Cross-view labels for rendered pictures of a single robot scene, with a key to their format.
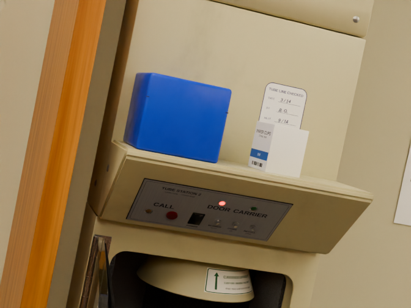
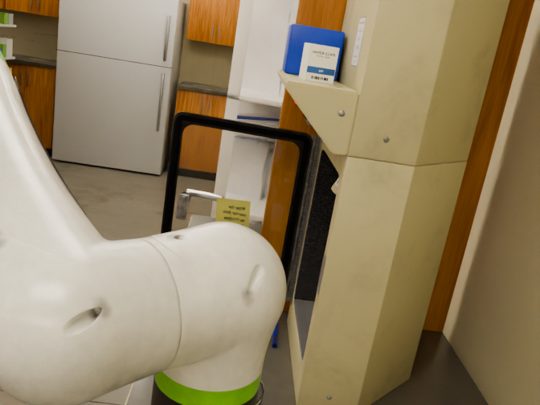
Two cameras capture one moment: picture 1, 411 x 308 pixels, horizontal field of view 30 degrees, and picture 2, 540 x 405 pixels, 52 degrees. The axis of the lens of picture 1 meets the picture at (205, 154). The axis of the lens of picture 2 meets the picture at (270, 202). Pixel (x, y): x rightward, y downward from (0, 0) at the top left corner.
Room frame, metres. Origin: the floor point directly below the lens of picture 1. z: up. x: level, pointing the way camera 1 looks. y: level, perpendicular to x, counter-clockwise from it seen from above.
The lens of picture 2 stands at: (1.14, -1.05, 1.56)
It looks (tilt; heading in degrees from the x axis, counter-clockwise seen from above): 16 degrees down; 102
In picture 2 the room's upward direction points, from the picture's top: 9 degrees clockwise
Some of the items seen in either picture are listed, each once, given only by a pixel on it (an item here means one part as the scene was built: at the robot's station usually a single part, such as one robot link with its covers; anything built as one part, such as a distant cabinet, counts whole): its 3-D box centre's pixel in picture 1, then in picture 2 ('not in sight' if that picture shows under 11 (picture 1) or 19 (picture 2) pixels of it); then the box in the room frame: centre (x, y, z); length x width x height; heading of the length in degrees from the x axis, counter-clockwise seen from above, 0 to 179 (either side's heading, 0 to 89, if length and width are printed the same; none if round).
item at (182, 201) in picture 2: not in sight; (182, 206); (0.71, 0.05, 1.18); 0.02 x 0.02 x 0.06; 9
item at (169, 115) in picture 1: (175, 116); (312, 52); (0.94, 0.04, 1.56); 0.10 x 0.10 x 0.09; 16
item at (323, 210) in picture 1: (233, 205); (308, 107); (0.96, -0.05, 1.46); 0.32 x 0.12 x 0.10; 106
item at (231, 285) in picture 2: not in sight; (210, 305); (1.02, -0.65, 1.35); 0.13 x 0.11 x 0.14; 56
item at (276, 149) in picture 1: (277, 148); (318, 63); (0.98, -0.09, 1.54); 0.05 x 0.05 x 0.06; 23
